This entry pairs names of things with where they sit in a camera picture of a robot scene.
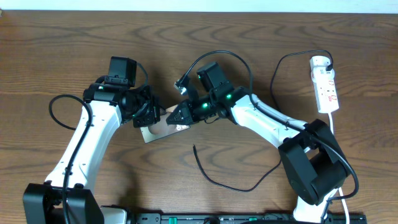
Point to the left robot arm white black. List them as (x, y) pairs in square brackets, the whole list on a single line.
[(67, 194)]

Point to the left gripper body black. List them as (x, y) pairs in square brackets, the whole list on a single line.
[(147, 109)]

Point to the white power strip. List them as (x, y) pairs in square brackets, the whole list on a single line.
[(324, 84)]

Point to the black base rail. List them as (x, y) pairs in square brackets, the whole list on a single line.
[(236, 218)]

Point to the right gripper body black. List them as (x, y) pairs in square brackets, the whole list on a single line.
[(203, 107)]

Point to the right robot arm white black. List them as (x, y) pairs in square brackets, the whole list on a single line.
[(313, 161)]

